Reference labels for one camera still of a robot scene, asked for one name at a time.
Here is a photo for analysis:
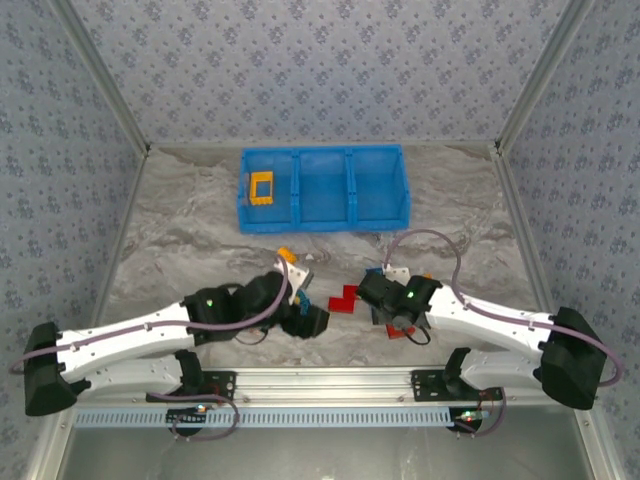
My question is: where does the long red lego brick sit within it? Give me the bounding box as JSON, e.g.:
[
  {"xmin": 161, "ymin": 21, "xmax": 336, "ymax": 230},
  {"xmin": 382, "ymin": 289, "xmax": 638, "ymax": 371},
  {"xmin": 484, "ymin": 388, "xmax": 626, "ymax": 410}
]
[{"xmin": 328, "ymin": 297, "xmax": 372, "ymax": 317}]

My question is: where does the blue plastic bin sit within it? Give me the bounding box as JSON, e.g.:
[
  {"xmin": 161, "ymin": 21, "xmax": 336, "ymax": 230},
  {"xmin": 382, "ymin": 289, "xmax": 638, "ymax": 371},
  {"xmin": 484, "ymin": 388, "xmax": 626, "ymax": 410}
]
[
  {"xmin": 292, "ymin": 146, "xmax": 357, "ymax": 234},
  {"xmin": 348, "ymin": 143, "xmax": 412, "ymax": 233},
  {"xmin": 234, "ymin": 146, "xmax": 300, "ymax": 235}
]

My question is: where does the black electronics module with LED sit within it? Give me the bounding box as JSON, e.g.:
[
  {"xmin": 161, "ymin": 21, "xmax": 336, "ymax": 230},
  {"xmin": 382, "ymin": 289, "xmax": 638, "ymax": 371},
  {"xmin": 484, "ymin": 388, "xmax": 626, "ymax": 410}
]
[
  {"xmin": 166, "ymin": 404, "xmax": 209, "ymax": 432},
  {"xmin": 447, "ymin": 405, "xmax": 486, "ymax": 435}
]

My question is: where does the grey metal panel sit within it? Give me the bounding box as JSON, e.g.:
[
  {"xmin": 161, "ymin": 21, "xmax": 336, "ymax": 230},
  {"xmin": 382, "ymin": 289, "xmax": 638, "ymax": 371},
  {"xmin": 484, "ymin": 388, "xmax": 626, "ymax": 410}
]
[{"xmin": 57, "ymin": 425, "xmax": 596, "ymax": 480}]

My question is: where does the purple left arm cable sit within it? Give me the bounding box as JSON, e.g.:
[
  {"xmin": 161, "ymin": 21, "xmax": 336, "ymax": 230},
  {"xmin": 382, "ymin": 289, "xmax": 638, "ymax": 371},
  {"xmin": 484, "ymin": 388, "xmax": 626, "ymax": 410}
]
[{"xmin": 8, "ymin": 257, "xmax": 291, "ymax": 442}]

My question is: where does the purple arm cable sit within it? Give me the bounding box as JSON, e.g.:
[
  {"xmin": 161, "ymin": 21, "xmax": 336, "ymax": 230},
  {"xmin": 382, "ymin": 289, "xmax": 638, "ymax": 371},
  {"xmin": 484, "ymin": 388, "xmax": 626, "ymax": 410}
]
[
  {"xmin": 8, "ymin": 257, "xmax": 291, "ymax": 442},
  {"xmin": 382, "ymin": 228, "xmax": 625, "ymax": 437}
]

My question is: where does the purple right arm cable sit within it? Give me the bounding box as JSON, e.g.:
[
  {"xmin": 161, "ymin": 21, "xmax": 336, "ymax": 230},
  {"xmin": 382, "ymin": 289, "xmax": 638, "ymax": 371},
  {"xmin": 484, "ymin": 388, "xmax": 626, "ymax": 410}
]
[{"xmin": 382, "ymin": 228, "xmax": 625, "ymax": 437}]

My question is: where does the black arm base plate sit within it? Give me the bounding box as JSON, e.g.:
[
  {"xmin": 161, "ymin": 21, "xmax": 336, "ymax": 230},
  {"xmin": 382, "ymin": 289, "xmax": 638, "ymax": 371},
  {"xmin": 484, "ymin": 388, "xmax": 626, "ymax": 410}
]
[
  {"xmin": 410, "ymin": 369, "xmax": 504, "ymax": 404},
  {"xmin": 145, "ymin": 369, "xmax": 237, "ymax": 404}
]

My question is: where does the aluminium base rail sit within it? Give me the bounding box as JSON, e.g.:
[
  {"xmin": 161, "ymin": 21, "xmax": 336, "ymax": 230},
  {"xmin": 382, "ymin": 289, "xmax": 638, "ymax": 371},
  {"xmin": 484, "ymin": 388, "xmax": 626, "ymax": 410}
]
[{"xmin": 74, "ymin": 367, "xmax": 546, "ymax": 407}]

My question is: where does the yellow lego window frame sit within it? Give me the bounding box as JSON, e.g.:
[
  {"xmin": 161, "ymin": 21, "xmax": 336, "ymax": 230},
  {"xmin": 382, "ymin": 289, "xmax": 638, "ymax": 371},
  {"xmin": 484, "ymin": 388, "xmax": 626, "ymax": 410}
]
[{"xmin": 248, "ymin": 170, "xmax": 277, "ymax": 207}]

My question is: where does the light blue slotted cable duct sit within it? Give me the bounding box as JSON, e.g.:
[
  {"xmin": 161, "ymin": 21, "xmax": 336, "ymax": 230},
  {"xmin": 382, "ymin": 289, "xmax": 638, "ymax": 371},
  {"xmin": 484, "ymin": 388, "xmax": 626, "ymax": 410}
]
[{"xmin": 73, "ymin": 405, "xmax": 457, "ymax": 429}]

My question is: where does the aluminium table side rail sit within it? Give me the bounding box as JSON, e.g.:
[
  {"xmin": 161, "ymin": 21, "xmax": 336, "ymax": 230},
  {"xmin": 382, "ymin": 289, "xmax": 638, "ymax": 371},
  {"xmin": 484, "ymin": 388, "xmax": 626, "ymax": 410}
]
[
  {"xmin": 97, "ymin": 144, "xmax": 151, "ymax": 321},
  {"xmin": 492, "ymin": 142, "xmax": 557, "ymax": 321}
]

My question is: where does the aluminium frame bar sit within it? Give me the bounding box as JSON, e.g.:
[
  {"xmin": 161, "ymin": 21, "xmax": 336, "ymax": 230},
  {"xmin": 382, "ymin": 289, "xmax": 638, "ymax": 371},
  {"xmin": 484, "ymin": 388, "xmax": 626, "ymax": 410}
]
[
  {"xmin": 572, "ymin": 407, "xmax": 624, "ymax": 480},
  {"xmin": 24, "ymin": 412, "xmax": 76, "ymax": 480}
]

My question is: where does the aluminium corner post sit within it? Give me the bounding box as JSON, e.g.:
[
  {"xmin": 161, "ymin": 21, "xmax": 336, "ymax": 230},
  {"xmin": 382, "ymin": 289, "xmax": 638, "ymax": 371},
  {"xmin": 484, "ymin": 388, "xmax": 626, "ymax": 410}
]
[
  {"xmin": 494, "ymin": 0, "xmax": 599, "ymax": 151},
  {"xmin": 49, "ymin": 0, "xmax": 152, "ymax": 154}
]

